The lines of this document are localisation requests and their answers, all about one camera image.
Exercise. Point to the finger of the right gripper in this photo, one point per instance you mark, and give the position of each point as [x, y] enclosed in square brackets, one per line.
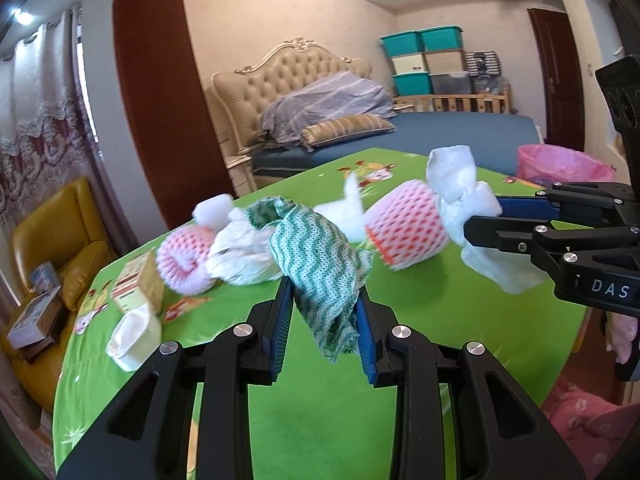
[491, 237]
[530, 205]

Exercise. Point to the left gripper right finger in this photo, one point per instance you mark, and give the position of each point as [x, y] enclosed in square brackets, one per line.
[499, 432]

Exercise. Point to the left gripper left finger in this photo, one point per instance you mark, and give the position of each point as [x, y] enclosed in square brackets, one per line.
[144, 432]

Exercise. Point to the white paper towel wad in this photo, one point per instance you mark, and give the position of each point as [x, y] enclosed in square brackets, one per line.
[451, 174]

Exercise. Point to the green white patterned cloth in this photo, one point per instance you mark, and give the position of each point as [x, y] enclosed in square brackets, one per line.
[327, 272]

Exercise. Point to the pink trash bag bin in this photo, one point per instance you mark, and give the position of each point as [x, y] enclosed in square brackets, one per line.
[545, 164]

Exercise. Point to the blue bed mattress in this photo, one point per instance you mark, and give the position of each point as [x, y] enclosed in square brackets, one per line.
[494, 140]

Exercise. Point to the white paper cup bowl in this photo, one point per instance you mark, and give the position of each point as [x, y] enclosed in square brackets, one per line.
[134, 339]

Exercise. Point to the dark brown room door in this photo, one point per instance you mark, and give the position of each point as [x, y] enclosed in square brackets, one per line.
[562, 79]

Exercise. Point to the green cartoon tablecloth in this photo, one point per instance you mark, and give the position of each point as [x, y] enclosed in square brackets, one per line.
[321, 419]

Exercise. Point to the beige red carton box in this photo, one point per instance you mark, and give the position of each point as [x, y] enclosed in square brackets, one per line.
[139, 283]

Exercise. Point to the black white checkered bag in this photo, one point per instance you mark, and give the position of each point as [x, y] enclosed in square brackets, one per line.
[485, 71]

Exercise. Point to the white tissue sheet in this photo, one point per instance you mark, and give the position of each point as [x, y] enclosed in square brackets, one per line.
[347, 213]

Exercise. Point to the white flat box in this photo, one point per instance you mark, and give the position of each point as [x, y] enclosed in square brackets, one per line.
[37, 319]

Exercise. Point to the teal storage bin stack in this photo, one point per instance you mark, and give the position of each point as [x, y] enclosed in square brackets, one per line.
[428, 61]

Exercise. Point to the small blue white box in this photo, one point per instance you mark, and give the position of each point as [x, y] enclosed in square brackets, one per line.
[45, 278]

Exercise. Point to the striped brown pillow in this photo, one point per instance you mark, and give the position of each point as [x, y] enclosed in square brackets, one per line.
[343, 129]

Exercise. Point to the crumpled white plastic bag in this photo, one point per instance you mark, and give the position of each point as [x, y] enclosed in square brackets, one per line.
[241, 255]

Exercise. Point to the white foam block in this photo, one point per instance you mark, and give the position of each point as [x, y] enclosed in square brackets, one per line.
[213, 213]

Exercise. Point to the grey blue folded quilt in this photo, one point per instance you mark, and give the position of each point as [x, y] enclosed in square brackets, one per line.
[331, 97]

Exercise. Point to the white nightstand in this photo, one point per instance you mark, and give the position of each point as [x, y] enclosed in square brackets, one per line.
[240, 171]

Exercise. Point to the beige tufted headboard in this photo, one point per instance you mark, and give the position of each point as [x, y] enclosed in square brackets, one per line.
[238, 98]

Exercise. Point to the pink lace curtain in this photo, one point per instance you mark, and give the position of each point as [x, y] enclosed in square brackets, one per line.
[47, 135]

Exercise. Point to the dark red wooden door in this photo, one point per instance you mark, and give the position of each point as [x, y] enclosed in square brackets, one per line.
[166, 108]

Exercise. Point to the wooden crib rail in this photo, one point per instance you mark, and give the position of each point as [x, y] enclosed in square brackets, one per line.
[489, 103]

